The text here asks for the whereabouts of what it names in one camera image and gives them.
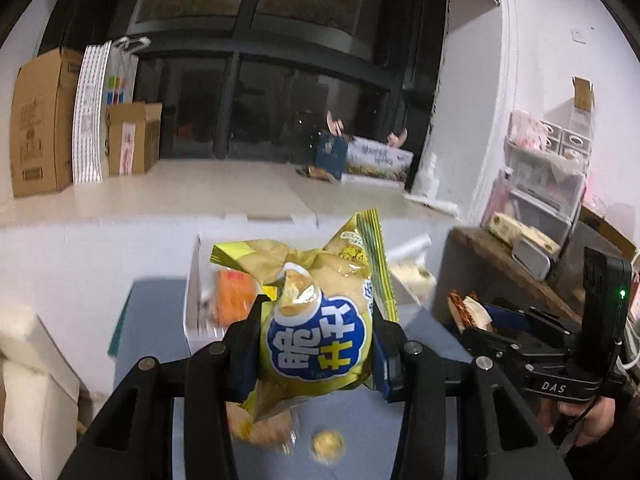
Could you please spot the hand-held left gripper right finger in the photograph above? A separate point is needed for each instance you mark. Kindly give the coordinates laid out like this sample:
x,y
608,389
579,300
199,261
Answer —
x,y
384,372

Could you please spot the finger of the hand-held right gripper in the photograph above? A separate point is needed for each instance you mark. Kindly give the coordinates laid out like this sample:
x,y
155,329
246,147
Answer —
x,y
510,317
492,342

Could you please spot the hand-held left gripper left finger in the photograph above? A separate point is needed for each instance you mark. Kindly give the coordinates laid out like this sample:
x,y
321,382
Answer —
x,y
245,350

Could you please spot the striped orange snack packet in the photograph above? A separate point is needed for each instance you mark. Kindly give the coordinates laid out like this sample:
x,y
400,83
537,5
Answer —
x,y
467,310

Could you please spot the orange round pastry packet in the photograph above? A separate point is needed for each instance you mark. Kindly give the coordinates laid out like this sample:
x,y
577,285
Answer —
x,y
235,297

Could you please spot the white cardboard box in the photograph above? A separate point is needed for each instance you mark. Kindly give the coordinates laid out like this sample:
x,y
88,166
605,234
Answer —
x,y
200,320

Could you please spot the yellow chips bag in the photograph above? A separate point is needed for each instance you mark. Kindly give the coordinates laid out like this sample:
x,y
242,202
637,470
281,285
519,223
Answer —
x,y
320,310

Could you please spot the person's right hand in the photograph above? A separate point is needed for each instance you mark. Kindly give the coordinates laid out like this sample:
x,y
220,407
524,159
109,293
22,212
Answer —
x,y
600,420

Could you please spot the clear plastic container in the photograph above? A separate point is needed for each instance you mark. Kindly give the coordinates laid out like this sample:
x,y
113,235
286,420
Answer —
x,y
575,270

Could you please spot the wooden side shelf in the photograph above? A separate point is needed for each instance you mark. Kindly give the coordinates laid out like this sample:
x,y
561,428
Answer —
x,y
495,265

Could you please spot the white speaker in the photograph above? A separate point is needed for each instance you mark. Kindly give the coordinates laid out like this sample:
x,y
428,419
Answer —
x,y
532,262

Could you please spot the beige pastry packet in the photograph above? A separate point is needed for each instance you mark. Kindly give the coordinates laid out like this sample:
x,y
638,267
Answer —
x,y
265,432

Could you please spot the green and cream tissue pack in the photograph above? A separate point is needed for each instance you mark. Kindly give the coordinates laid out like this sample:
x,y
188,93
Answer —
x,y
520,232

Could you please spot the small round yellow snack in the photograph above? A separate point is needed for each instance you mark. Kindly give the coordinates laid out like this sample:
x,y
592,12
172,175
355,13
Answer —
x,y
327,446

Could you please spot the yellow tissue pack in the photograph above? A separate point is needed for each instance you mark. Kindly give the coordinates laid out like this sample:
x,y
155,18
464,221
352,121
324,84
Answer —
x,y
412,275

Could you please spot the white plastic drawer organizer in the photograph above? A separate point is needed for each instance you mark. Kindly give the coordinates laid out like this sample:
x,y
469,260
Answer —
x,y
545,185

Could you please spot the white tube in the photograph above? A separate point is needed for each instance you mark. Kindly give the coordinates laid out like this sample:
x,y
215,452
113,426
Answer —
x,y
432,202

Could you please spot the white plastic bottle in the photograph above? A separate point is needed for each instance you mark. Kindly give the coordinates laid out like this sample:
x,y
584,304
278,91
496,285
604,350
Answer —
x,y
430,177

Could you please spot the pink floral packet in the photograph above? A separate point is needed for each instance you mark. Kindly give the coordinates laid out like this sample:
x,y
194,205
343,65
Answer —
x,y
527,130

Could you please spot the dark snack wrapper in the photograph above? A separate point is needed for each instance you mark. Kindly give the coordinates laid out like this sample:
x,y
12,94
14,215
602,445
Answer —
x,y
315,172

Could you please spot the printed tissue box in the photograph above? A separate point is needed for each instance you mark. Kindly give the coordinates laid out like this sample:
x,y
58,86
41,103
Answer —
x,y
375,160

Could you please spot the pink hair clip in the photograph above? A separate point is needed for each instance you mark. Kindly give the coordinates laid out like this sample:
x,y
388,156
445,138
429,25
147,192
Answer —
x,y
397,137
334,122

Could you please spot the cream sofa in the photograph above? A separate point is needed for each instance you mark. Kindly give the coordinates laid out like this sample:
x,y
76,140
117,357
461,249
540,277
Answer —
x,y
35,390

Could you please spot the small brown cardboard box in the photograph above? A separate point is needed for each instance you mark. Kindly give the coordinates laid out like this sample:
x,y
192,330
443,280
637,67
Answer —
x,y
130,137

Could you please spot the polka dot paper bag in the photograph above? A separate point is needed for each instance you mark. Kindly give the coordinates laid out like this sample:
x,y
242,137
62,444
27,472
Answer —
x,y
92,110

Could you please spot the dark window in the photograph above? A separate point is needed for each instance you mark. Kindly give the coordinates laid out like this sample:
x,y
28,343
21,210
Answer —
x,y
280,60

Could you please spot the large brown cardboard box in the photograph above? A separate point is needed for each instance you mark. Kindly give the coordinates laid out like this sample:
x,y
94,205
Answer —
x,y
40,125

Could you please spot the cardboard piece on wall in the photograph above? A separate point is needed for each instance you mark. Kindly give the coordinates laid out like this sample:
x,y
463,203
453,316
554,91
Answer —
x,y
584,94

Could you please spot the white wall socket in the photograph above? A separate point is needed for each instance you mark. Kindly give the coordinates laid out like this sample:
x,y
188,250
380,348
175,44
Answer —
x,y
579,36

